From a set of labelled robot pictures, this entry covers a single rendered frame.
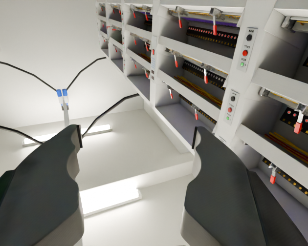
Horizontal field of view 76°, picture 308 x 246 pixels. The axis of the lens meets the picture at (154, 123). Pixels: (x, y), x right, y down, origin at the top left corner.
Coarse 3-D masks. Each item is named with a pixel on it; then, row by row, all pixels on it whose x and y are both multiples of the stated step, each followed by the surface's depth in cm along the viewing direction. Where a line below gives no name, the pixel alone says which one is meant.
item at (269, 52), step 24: (264, 0) 52; (264, 24) 53; (240, 48) 62; (264, 48) 56; (288, 48) 60; (240, 72) 63; (288, 72) 65; (240, 96) 65; (240, 120) 67; (264, 120) 73
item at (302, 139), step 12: (300, 72) 65; (276, 120) 76; (276, 132) 77; (288, 132) 72; (300, 132) 68; (300, 144) 69; (264, 168) 85; (276, 180) 80; (288, 192) 76; (300, 192) 72
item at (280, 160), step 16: (240, 128) 68; (240, 144) 74; (256, 144) 63; (272, 144) 58; (288, 144) 66; (272, 160) 58; (288, 160) 54; (304, 160) 61; (272, 176) 62; (288, 176) 72; (304, 176) 51; (304, 192) 67
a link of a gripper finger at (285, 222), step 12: (252, 180) 8; (252, 192) 8; (264, 192) 8; (264, 204) 7; (276, 204) 7; (264, 216) 7; (276, 216) 7; (288, 216) 7; (264, 228) 7; (276, 228) 7; (288, 228) 7; (276, 240) 6; (288, 240) 6; (300, 240) 6
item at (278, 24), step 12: (288, 0) 47; (300, 0) 45; (276, 12) 51; (288, 12) 49; (300, 12) 46; (276, 24) 53; (288, 24) 52; (300, 24) 51; (276, 36) 55; (288, 36) 57; (300, 36) 58; (300, 48) 61
